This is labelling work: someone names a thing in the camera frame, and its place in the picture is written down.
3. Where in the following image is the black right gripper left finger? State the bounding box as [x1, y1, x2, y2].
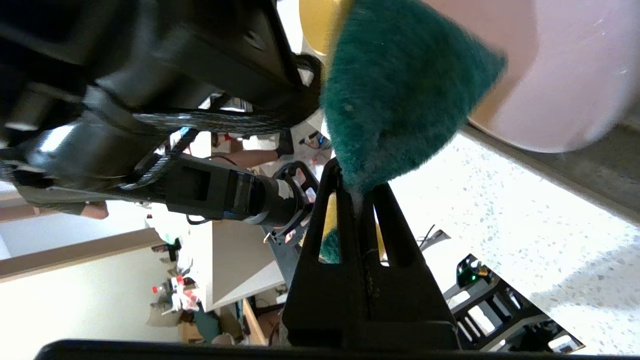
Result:
[281, 158, 367, 349]

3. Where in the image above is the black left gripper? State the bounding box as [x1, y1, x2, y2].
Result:
[185, 0, 323, 118]

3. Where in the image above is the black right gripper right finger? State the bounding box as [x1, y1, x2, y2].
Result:
[359, 182, 461, 351]

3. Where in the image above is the yellow plastic bowl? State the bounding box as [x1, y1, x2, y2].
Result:
[299, 0, 355, 57]

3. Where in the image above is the green and yellow sponge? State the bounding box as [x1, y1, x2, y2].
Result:
[318, 0, 509, 265]

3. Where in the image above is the pink plastic bowl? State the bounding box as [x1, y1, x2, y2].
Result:
[422, 0, 640, 154]

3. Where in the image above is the stainless steel sink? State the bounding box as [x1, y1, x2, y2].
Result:
[462, 122, 640, 226]

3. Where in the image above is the brown wooden beam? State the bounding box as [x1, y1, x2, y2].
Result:
[0, 227, 168, 282]

